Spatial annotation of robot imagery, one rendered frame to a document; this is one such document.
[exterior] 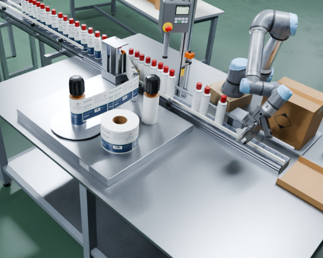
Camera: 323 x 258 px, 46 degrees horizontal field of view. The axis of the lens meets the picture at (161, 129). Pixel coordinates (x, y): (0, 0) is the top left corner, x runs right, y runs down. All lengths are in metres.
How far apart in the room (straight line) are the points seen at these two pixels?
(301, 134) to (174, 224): 0.92
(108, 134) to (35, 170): 1.09
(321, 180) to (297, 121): 0.34
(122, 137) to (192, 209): 0.50
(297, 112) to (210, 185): 0.64
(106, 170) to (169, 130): 0.48
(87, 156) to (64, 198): 0.75
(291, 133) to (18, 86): 1.74
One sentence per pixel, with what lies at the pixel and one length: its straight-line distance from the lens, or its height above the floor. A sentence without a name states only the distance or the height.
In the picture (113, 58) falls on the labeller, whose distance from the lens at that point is 2.55.
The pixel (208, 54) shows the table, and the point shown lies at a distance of 4.51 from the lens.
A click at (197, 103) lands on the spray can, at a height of 0.96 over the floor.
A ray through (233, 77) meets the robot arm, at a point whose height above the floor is 1.05.
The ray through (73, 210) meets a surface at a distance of 2.63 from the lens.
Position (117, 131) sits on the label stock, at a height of 1.02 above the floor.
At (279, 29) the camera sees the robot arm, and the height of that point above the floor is 1.45.
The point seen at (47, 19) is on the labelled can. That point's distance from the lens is 3.27.
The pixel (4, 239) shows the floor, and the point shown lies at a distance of 2.85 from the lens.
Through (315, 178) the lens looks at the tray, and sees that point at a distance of 2.22.
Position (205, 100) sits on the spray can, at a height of 1.01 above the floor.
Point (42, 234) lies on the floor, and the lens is 2.82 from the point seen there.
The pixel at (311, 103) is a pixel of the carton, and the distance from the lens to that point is 2.27.
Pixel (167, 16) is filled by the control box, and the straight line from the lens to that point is 2.31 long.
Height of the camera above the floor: 2.21
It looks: 37 degrees down
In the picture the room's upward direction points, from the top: 6 degrees clockwise
